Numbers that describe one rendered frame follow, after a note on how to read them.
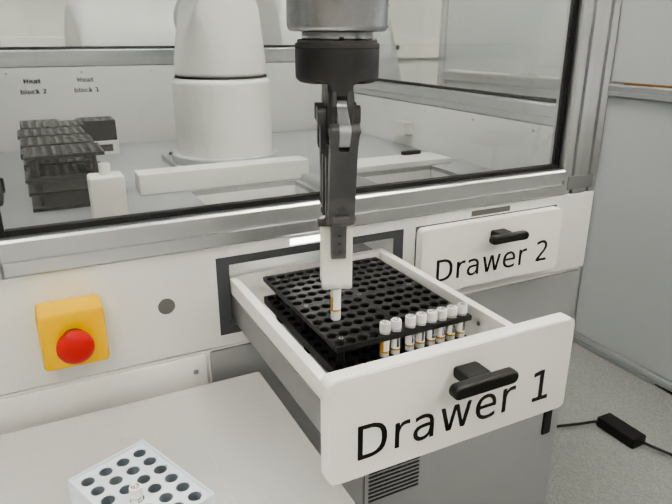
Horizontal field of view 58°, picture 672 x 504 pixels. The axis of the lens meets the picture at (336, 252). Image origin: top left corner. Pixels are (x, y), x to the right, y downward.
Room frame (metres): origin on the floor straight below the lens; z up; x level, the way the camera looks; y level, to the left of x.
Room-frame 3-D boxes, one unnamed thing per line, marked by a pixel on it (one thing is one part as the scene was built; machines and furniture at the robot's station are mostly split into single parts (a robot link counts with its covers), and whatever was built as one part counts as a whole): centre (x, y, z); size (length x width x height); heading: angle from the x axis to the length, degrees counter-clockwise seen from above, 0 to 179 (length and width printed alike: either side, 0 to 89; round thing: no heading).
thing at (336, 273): (0.56, 0.00, 1.00); 0.03 x 0.01 x 0.07; 96
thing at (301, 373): (0.71, -0.03, 0.86); 0.40 x 0.26 x 0.06; 27
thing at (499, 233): (0.92, -0.27, 0.91); 0.07 x 0.04 x 0.01; 117
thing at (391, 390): (0.52, -0.12, 0.87); 0.29 x 0.02 x 0.11; 117
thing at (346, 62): (0.57, 0.00, 1.16); 0.08 x 0.07 x 0.09; 6
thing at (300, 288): (0.70, -0.03, 0.87); 0.22 x 0.18 x 0.06; 27
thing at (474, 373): (0.49, -0.13, 0.91); 0.07 x 0.04 x 0.01; 117
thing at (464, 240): (0.95, -0.26, 0.87); 0.29 x 0.02 x 0.11; 117
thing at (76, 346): (0.61, 0.30, 0.88); 0.04 x 0.03 x 0.04; 117
